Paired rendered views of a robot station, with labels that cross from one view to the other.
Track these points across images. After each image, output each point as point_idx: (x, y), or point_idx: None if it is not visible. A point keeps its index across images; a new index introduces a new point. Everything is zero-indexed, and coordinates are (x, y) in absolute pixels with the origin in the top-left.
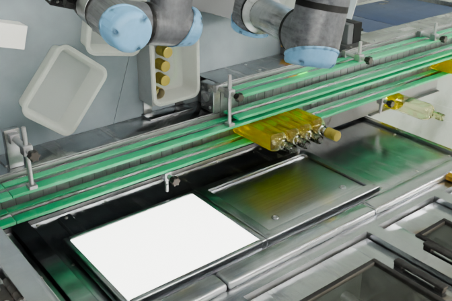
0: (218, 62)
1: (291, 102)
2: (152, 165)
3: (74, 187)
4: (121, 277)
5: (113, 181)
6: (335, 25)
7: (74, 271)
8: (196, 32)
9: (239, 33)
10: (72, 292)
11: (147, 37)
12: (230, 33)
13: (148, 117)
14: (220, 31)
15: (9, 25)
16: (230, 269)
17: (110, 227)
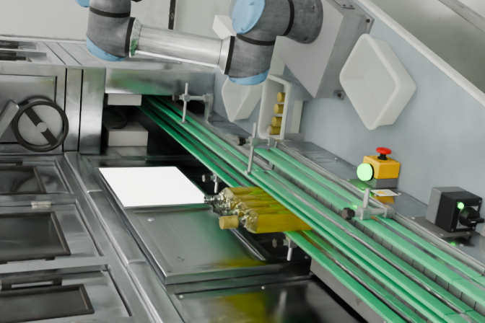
0: (328, 144)
1: (285, 197)
2: (227, 170)
3: (207, 150)
4: (122, 170)
5: (210, 158)
6: (88, 17)
7: None
8: None
9: (348, 125)
10: None
11: None
12: (342, 119)
13: None
14: (335, 111)
15: (231, 34)
16: (100, 194)
17: (181, 176)
